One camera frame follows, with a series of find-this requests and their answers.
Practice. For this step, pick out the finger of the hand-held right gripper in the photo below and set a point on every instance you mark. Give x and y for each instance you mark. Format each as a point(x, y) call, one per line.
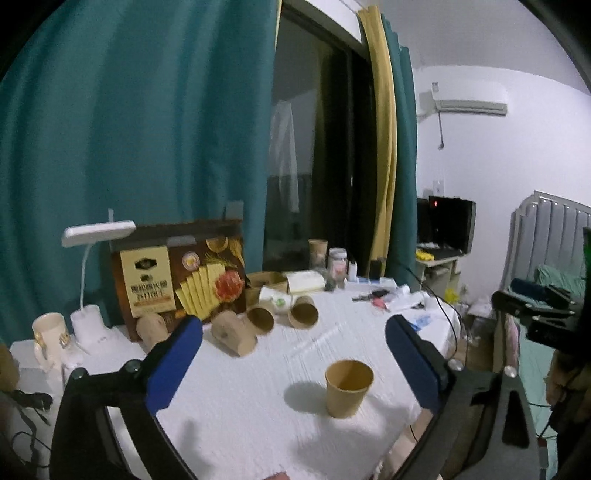
point(535, 290)
point(517, 308)

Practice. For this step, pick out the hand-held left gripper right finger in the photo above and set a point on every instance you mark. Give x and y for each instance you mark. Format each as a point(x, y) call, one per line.
point(415, 364)

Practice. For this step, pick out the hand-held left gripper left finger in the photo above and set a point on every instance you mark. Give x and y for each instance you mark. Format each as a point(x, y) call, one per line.
point(173, 369)

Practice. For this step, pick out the brown paper cup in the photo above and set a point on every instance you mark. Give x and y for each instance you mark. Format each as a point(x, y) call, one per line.
point(348, 390)
point(234, 332)
point(150, 328)
point(304, 312)
point(261, 318)

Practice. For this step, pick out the white paper cup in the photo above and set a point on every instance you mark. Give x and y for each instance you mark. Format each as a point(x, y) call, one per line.
point(276, 300)

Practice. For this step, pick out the printed tall paper cup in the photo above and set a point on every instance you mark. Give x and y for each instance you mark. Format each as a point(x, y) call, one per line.
point(317, 253)

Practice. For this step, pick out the person's right hand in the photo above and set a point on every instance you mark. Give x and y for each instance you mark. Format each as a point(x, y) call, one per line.
point(559, 376)

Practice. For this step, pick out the teal bed sheet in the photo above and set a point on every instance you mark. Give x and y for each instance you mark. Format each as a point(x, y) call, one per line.
point(554, 276)

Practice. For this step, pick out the grey padded headboard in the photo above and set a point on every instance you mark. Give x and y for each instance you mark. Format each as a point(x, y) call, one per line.
point(549, 235)

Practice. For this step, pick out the small white side desk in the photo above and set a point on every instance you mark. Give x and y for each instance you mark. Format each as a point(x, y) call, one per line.
point(436, 270)

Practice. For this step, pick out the brown printed snack box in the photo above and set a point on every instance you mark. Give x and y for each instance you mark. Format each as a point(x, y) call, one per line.
point(180, 272)

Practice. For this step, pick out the white tablecloth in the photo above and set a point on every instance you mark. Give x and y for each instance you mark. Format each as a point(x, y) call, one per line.
point(277, 378)

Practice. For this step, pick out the black monitor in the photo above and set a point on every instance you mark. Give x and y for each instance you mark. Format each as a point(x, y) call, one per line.
point(450, 224)

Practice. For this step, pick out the small white bottle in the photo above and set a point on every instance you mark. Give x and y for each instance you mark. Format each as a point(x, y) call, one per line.
point(353, 271)

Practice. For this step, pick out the white desk lamp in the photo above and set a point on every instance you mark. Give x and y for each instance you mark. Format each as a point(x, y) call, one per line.
point(94, 286)

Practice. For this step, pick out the clear glass jar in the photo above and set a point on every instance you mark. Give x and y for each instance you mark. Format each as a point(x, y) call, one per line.
point(338, 266)

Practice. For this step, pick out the small brown cardboard box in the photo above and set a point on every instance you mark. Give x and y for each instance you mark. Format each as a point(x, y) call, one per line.
point(263, 279)

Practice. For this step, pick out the white ceramic mug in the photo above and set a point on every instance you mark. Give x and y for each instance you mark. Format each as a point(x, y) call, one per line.
point(48, 339)

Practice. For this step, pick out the narrow teal curtain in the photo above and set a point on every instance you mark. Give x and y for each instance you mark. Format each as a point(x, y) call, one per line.
point(404, 161)

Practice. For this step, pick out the white air conditioner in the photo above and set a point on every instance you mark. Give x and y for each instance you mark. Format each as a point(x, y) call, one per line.
point(468, 97)

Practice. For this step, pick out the yellow curtain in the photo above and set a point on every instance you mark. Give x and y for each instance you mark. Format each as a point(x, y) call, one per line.
point(381, 138)

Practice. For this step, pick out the wide teal curtain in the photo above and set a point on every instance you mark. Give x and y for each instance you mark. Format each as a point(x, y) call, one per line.
point(138, 138)

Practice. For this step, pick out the dark window frame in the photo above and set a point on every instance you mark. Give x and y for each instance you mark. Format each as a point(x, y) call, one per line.
point(318, 152)

